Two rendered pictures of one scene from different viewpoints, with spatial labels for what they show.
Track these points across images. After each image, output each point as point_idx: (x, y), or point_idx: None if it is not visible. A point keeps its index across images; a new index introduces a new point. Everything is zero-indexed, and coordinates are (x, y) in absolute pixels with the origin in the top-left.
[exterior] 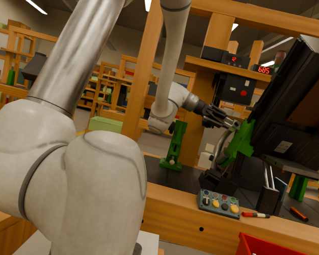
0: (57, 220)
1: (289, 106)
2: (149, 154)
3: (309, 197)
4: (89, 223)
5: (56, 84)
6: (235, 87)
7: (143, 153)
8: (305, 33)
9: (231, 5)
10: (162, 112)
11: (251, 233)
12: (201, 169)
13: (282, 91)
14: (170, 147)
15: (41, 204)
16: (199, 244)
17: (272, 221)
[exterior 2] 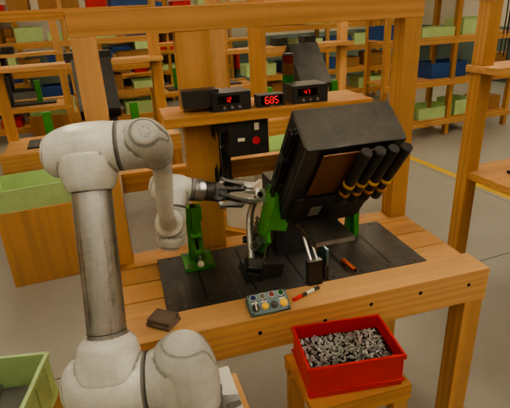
0: (176, 404)
1: (304, 184)
2: (160, 252)
3: (371, 215)
4: (196, 397)
5: (112, 316)
6: (243, 136)
7: (151, 255)
8: (309, 23)
9: (197, 14)
10: (172, 230)
11: (304, 315)
12: (236, 240)
13: (293, 175)
14: (190, 244)
15: (161, 401)
16: (262, 346)
17: (321, 292)
